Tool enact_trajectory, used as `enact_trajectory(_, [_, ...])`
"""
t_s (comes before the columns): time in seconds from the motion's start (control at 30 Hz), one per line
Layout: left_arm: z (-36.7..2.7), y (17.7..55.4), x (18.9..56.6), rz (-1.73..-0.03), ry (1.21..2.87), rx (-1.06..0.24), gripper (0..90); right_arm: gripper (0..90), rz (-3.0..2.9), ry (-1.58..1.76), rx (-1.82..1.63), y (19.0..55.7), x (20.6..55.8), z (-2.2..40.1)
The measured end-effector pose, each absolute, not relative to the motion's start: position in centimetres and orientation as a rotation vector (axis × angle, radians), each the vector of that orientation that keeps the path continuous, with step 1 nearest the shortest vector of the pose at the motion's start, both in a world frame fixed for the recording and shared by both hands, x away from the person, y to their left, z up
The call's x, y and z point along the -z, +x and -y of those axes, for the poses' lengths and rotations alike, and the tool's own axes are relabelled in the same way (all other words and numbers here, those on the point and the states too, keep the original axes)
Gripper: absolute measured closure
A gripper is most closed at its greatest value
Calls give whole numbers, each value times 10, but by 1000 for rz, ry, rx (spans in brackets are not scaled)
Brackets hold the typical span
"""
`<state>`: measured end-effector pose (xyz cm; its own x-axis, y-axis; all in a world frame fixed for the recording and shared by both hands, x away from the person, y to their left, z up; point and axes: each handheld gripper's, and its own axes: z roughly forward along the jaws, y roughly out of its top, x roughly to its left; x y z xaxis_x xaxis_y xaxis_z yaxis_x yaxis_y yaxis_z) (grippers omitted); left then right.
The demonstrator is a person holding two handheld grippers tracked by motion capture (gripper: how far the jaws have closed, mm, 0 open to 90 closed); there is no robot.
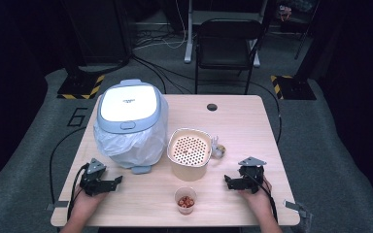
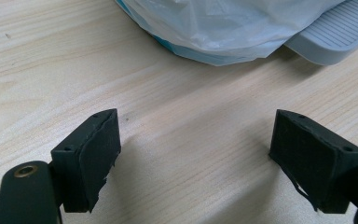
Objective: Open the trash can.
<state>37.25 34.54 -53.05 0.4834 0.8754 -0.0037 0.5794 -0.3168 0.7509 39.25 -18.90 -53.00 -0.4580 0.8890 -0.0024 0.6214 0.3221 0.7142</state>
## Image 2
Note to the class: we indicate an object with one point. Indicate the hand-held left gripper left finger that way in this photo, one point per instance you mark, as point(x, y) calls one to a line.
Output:
point(99, 161)

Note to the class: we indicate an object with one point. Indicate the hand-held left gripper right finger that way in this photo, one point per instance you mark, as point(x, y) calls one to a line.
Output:
point(304, 155)

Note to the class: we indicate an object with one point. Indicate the light blue trash bin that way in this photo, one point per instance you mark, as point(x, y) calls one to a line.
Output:
point(195, 55)

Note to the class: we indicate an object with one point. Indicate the white plastic trash bag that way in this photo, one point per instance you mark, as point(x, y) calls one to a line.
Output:
point(217, 25)

